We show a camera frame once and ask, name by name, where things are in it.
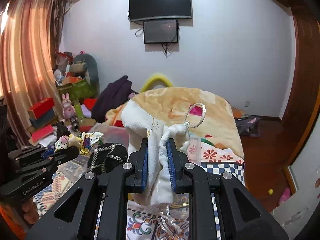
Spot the white drawstring pouch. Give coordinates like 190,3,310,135
121,100,206,236

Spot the orange fleece blanket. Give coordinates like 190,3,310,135
105,87,244,158

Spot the red cushion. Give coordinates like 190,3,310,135
84,98,97,111

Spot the pink bunny figure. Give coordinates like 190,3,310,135
62,93,76,119

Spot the black knit hat gold pattern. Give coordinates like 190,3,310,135
87,143,127,175

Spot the green cardboard box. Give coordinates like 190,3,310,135
57,80,97,101

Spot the orange curtain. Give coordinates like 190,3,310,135
1,0,62,146

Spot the floral yellow scrunchie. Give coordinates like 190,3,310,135
54,132,103,155

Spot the yellow furry hoop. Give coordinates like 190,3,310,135
139,73,174,93

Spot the large wall television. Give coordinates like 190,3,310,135
129,0,192,22

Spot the dark purple garment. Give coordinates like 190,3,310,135
91,75,138,123

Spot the left hand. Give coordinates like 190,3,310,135
22,198,39,224

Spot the clear plastic storage box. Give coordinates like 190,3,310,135
57,123,129,183

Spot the red box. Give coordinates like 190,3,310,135
28,98,55,119

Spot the small wall monitor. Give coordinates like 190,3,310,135
143,20,179,44

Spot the brown wooden door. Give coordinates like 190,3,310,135
276,0,319,167

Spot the grey plush toy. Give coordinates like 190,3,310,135
69,53,99,97

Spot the patterned colourful tablecloth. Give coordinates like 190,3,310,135
32,122,247,240

